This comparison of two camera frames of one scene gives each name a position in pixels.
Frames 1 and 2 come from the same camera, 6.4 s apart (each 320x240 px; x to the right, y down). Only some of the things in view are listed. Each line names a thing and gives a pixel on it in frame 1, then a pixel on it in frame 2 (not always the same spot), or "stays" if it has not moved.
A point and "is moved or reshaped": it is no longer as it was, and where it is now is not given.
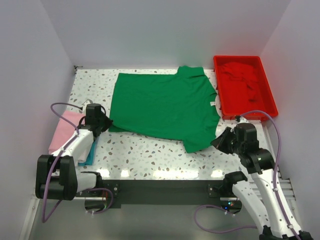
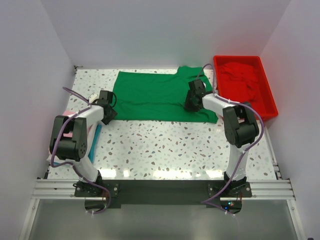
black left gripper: (108, 124) to (107, 120)
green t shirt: (182, 107) is moved or reshaped
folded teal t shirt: (90, 158) stays
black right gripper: (219, 142) to (187, 105)
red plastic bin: (242, 87) stays
